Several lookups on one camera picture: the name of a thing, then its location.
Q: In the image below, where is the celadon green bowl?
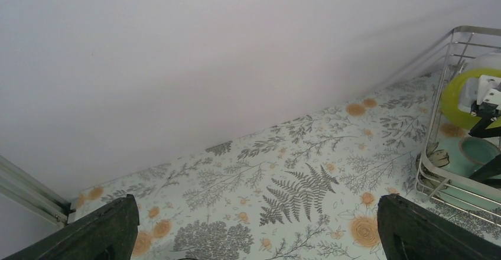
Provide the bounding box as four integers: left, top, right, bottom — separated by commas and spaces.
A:
426, 137, 500, 212

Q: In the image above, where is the wire dish rack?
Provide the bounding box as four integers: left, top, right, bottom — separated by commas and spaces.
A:
415, 25, 500, 230

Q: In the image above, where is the floral table mat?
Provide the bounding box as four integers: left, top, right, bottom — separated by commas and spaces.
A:
70, 70, 501, 260

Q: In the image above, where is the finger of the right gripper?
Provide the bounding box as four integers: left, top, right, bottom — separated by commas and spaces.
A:
469, 111, 500, 138
469, 154, 500, 186

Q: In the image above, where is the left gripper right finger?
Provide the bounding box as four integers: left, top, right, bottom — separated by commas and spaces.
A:
377, 194, 500, 260

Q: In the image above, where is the white bowl red rim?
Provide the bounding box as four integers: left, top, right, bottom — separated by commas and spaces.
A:
464, 52, 500, 72

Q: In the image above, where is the yellow bowl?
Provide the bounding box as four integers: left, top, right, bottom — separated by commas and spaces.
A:
440, 68, 500, 129

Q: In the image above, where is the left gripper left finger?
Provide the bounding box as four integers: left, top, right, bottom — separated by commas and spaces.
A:
6, 194, 139, 259

